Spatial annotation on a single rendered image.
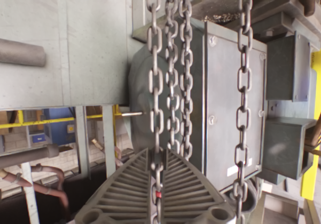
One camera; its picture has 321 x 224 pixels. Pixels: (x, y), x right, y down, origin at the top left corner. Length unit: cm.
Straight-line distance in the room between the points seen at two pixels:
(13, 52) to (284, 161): 65
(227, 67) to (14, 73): 52
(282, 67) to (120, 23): 65
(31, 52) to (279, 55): 57
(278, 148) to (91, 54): 68
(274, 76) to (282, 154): 19
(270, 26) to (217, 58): 25
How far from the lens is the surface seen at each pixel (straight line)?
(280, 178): 65
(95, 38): 68
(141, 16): 77
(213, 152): 29
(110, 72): 66
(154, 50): 16
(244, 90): 19
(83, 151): 101
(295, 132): 42
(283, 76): 42
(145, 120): 40
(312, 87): 87
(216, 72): 27
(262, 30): 51
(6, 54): 44
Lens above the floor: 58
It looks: 5 degrees up
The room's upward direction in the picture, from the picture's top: 179 degrees clockwise
